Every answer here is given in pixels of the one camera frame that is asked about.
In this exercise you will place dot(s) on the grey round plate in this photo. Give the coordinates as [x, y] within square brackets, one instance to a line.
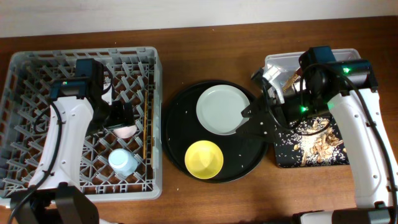
[219, 109]

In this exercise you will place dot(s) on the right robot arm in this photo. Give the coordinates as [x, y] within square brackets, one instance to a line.
[300, 85]

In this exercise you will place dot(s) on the brown gold snack wrapper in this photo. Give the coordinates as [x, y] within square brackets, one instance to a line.
[290, 82]

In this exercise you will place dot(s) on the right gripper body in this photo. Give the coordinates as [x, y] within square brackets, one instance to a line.
[267, 116]

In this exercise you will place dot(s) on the wooden chopstick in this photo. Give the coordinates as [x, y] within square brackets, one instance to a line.
[145, 126]
[152, 133]

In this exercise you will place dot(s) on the pink plastic cup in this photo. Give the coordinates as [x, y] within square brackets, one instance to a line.
[125, 132]

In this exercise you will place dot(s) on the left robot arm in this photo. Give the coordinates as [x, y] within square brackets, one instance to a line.
[77, 108]

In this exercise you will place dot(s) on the round black tray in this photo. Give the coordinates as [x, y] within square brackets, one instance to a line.
[181, 128]

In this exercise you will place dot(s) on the food leftovers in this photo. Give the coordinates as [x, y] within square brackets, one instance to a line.
[320, 143]

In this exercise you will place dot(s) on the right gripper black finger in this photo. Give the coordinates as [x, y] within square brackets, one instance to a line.
[260, 107]
[259, 127]

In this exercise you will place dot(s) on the black rectangular tray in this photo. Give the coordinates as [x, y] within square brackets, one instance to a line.
[285, 156]

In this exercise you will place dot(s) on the grey dishwasher rack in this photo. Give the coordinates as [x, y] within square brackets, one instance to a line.
[25, 121]

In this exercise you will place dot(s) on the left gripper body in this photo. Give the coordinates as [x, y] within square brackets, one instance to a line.
[121, 115]

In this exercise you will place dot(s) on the blue plastic cup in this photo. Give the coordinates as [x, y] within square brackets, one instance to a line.
[122, 162]

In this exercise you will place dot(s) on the yellow bowl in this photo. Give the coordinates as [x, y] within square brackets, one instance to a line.
[204, 159]

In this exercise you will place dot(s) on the clear plastic bin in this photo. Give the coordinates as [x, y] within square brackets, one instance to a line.
[346, 61]

